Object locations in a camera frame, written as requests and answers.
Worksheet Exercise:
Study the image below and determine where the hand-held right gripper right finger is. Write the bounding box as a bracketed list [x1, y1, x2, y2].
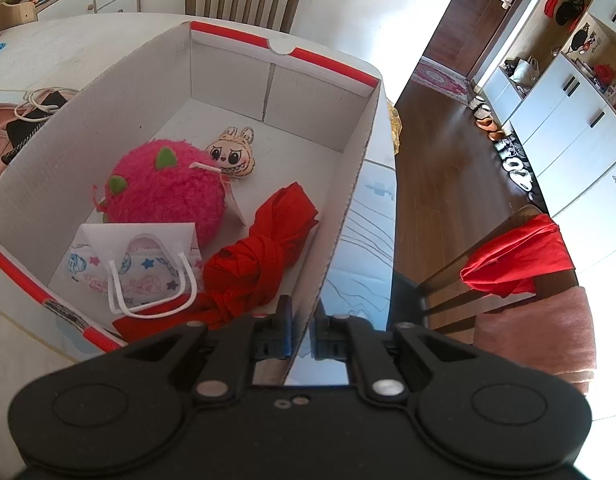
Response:
[312, 302, 489, 406]

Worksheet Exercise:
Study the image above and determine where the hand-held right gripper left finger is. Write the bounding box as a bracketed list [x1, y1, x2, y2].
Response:
[108, 294, 293, 407]

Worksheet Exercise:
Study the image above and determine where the knotted red cloth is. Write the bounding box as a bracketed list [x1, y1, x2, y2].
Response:
[112, 181, 320, 343]

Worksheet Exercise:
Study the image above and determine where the printed white face mask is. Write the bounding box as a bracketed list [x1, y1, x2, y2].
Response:
[62, 221, 205, 318]

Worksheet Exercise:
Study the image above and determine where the cream plush keychain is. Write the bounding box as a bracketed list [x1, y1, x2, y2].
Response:
[205, 126, 259, 179]

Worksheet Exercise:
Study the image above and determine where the pink plush dragon fruit toy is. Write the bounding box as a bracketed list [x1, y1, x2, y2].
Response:
[92, 140, 227, 256]

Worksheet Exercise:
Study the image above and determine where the red shoe box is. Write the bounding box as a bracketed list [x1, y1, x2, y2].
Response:
[0, 20, 383, 386]

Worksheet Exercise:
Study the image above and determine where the black striped cloth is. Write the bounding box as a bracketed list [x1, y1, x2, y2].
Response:
[2, 89, 81, 163]

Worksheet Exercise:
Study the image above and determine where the pink towel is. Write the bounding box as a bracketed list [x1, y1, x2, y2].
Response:
[473, 285, 598, 396]

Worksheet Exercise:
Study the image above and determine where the yellow plastic wrapper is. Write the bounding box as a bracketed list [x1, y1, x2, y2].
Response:
[386, 101, 403, 156]

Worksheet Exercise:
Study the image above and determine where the row of shoes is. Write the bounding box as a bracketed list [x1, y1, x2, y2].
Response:
[468, 95, 535, 192]

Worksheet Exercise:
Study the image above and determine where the red patterned door rug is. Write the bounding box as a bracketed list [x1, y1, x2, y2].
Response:
[412, 57, 471, 98]

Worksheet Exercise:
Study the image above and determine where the white fridge with magnets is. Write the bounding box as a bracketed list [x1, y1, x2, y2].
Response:
[550, 150, 616, 271]

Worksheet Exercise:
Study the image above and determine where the white hallway cabinet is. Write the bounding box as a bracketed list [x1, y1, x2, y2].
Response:
[475, 0, 616, 271]

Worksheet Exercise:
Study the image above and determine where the white tote bag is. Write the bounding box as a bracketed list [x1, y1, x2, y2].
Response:
[508, 57, 540, 86]

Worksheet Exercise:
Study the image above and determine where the brown entrance door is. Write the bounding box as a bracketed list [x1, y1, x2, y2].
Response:
[423, 0, 544, 81]

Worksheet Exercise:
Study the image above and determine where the black hanging bag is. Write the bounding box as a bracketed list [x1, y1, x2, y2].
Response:
[554, 0, 586, 26]

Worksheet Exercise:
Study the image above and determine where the wooden tray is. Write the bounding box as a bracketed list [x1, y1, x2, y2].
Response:
[0, 1, 38, 31]

